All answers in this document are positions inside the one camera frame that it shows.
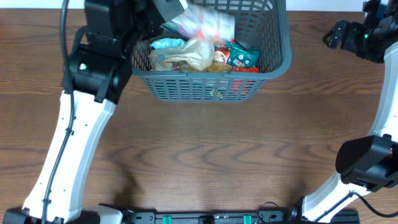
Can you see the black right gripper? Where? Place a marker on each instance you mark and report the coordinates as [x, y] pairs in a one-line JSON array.
[[339, 34]]

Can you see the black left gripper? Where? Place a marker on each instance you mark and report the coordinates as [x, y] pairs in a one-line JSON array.
[[129, 2]]

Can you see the light teal wipes packet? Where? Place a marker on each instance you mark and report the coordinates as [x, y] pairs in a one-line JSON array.
[[167, 43]]

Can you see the beige foil pouch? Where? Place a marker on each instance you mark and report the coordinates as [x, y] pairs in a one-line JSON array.
[[196, 53]]

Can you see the blue green tissue pack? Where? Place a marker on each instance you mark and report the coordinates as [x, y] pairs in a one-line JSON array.
[[202, 23]]

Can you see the green Nescafe coffee bag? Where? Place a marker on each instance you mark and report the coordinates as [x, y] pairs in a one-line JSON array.
[[233, 53]]

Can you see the red yellow pasta packet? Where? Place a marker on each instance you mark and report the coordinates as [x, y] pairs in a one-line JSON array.
[[214, 67]]

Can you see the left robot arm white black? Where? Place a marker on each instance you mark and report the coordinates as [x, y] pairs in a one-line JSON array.
[[95, 71]]

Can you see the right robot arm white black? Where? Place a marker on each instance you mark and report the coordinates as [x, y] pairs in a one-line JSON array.
[[367, 164]]

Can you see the grey plastic lattice basket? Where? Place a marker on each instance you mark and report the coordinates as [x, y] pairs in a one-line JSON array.
[[258, 24]]

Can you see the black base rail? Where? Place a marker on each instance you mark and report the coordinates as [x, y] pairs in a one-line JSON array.
[[261, 215]]

